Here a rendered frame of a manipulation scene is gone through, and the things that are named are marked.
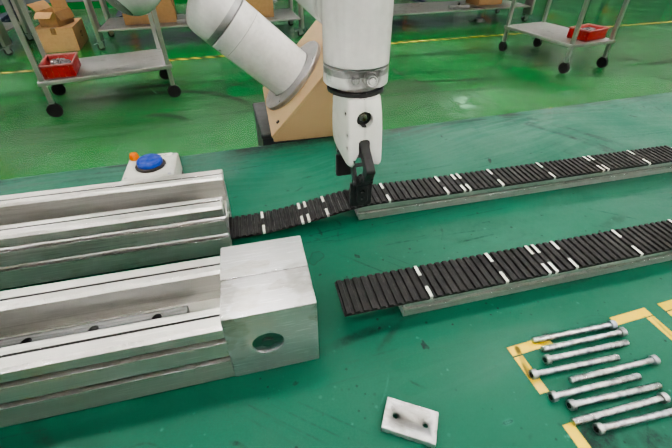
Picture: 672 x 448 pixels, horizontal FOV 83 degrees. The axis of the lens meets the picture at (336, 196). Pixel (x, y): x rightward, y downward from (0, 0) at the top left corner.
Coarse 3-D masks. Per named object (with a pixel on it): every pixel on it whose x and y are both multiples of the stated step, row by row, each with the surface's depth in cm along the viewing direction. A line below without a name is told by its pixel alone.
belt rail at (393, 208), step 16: (576, 176) 68; (592, 176) 69; (608, 176) 70; (624, 176) 71; (640, 176) 72; (480, 192) 64; (496, 192) 66; (512, 192) 66; (528, 192) 67; (368, 208) 60; (384, 208) 62; (400, 208) 62; (416, 208) 63; (432, 208) 64
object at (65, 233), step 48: (48, 192) 53; (96, 192) 53; (144, 192) 54; (192, 192) 56; (0, 240) 46; (48, 240) 47; (96, 240) 49; (144, 240) 50; (192, 240) 53; (0, 288) 49
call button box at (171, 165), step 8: (168, 160) 65; (176, 160) 65; (128, 168) 63; (136, 168) 62; (160, 168) 62; (168, 168) 63; (176, 168) 64; (128, 176) 61; (136, 176) 61; (144, 176) 61; (152, 176) 61; (160, 176) 61
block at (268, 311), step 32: (224, 256) 41; (256, 256) 41; (288, 256) 41; (224, 288) 38; (256, 288) 38; (288, 288) 38; (224, 320) 35; (256, 320) 36; (288, 320) 37; (256, 352) 39; (288, 352) 40
